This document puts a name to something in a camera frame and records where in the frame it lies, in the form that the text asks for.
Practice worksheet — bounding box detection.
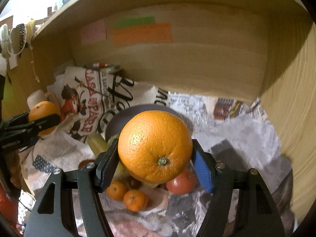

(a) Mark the red white marker pen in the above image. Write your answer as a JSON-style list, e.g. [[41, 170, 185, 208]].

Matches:
[[93, 63, 114, 69]]

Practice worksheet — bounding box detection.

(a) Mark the wooden shelf board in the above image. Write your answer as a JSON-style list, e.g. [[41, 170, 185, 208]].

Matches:
[[32, 0, 302, 40]]

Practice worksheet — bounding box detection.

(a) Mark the green sticky note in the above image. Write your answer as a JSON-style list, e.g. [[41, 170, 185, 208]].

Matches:
[[114, 16, 155, 29]]

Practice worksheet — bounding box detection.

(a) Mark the black patterned headband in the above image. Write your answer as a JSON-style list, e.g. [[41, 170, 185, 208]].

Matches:
[[17, 24, 27, 53]]

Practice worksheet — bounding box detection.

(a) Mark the dark round plate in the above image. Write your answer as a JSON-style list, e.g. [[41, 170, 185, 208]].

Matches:
[[105, 104, 185, 141]]

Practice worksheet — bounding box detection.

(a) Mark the newspaper print cloth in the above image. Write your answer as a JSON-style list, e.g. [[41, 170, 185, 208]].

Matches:
[[21, 67, 295, 236]]

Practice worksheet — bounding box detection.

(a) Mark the small mandarin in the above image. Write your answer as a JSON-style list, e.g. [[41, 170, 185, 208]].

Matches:
[[123, 189, 149, 212], [107, 181, 128, 201]]

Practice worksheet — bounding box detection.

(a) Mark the yellow corn piece front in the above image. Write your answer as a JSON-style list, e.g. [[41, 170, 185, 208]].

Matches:
[[87, 132, 107, 157]]

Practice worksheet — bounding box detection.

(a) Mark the orange sticky note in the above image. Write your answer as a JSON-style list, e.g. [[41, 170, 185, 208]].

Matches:
[[110, 23, 172, 47]]

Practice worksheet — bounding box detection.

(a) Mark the red apple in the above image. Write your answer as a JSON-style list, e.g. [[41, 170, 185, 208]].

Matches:
[[166, 168, 197, 195]]

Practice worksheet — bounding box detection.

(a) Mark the pink sticky note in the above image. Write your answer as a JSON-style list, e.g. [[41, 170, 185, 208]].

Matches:
[[80, 19, 107, 45]]

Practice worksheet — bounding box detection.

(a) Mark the large orange with sticker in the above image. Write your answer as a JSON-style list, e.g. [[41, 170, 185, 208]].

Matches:
[[28, 101, 60, 122]]

